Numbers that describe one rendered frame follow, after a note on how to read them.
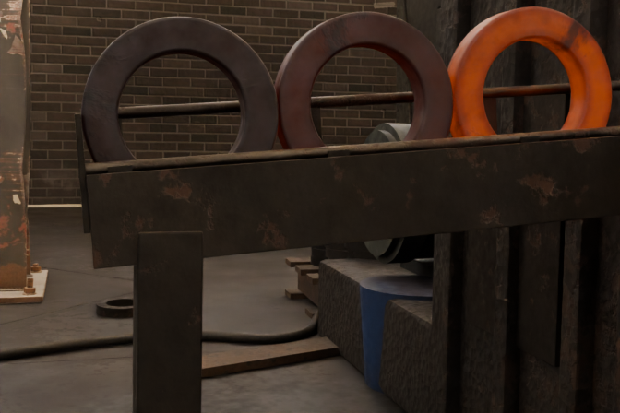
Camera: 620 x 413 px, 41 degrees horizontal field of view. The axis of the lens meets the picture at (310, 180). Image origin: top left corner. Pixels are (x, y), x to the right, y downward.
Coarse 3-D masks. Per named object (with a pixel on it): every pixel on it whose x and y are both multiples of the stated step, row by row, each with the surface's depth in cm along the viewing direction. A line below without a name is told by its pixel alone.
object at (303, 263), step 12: (312, 252) 316; (324, 252) 310; (336, 252) 288; (348, 252) 272; (360, 252) 266; (288, 264) 327; (300, 264) 323; (312, 264) 316; (300, 276) 328; (312, 276) 292; (300, 288) 328; (312, 288) 309; (312, 300) 309; (312, 312) 292
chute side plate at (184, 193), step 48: (528, 144) 86; (576, 144) 87; (96, 192) 75; (144, 192) 76; (192, 192) 77; (240, 192) 78; (288, 192) 79; (336, 192) 81; (384, 192) 82; (432, 192) 83; (480, 192) 85; (528, 192) 86; (576, 192) 88; (96, 240) 75; (240, 240) 78; (288, 240) 80; (336, 240) 81
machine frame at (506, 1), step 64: (448, 0) 157; (512, 0) 134; (576, 0) 117; (448, 64) 157; (512, 64) 134; (512, 128) 134; (448, 256) 157; (512, 256) 136; (576, 256) 117; (448, 320) 158; (512, 320) 136; (576, 320) 117; (448, 384) 159; (512, 384) 137; (576, 384) 118
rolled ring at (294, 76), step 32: (320, 32) 82; (352, 32) 83; (384, 32) 84; (416, 32) 85; (288, 64) 82; (320, 64) 82; (416, 64) 85; (288, 96) 82; (416, 96) 87; (448, 96) 86; (288, 128) 82; (416, 128) 86; (448, 128) 86
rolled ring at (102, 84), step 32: (128, 32) 77; (160, 32) 78; (192, 32) 79; (224, 32) 79; (96, 64) 77; (128, 64) 77; (224, 64) 80; (256, 64) 80; (96, 96) 77; (256, 96) 81; (96, 128) 77; (256, 128) 81; (96, 160) 77
